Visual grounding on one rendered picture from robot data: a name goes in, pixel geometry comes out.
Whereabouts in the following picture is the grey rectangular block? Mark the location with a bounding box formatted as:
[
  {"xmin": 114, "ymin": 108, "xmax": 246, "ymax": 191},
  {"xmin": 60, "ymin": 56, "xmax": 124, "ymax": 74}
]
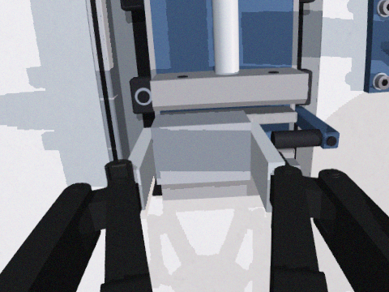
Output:
[{"xmin": 151, "ymin": 110, "xmax": 251, "ymax": 185}]

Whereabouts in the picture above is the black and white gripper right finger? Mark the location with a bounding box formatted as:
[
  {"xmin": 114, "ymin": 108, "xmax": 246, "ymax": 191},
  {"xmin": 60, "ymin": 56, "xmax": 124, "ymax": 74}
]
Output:
[{"xmin": 250, "ymin": 122, "xmax": 389, "ymax": 292}]

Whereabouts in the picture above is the grey flat bar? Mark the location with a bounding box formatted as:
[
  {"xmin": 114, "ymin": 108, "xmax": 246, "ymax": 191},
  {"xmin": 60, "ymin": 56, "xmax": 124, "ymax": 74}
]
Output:
[
  {"xmin": 161, "ymin": 106, "xmax": 297, "ymax": 124},
  {"xmin": 277, "ymin": 148, "xmax": 295, "ymax": 159}
]

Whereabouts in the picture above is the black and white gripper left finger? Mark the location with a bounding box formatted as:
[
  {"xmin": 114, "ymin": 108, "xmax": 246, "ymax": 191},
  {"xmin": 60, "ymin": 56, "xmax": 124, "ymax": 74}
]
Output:
[{"xmin": 0, "ymin": 127, "xmax": 156, "ymax": 292}]

